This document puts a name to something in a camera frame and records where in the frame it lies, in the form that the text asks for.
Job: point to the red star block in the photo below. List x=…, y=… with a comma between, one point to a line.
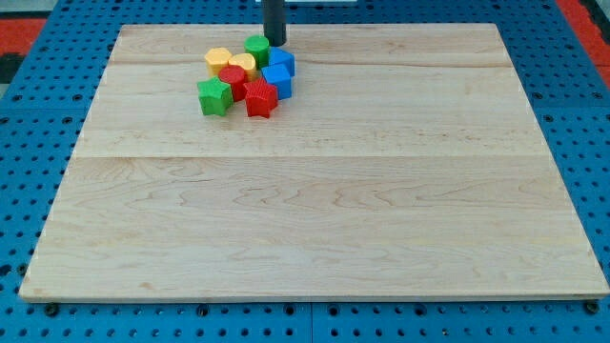
x=261, y=98

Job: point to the blue cube block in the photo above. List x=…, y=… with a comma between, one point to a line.
x=279, y=76

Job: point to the light wooden board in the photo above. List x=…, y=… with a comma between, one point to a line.
x=407, y=165

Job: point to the green star block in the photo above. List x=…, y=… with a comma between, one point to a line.
x=215, y=96

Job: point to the blue crescent block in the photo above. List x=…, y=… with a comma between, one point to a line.
x=279, y=56

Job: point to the red cylinder block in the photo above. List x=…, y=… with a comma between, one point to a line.
x=236, y=77

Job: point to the yellow heart block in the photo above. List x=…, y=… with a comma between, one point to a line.
x=247, y=62

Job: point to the green cylinder block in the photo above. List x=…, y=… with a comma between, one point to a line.
x=259, y=47

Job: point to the yellow hexagon block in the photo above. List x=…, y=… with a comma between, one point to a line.
x=216, y=59

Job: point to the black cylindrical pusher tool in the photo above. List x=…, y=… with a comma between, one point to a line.
x=274, y=22

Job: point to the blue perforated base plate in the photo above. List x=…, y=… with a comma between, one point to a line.
x=47, y=101

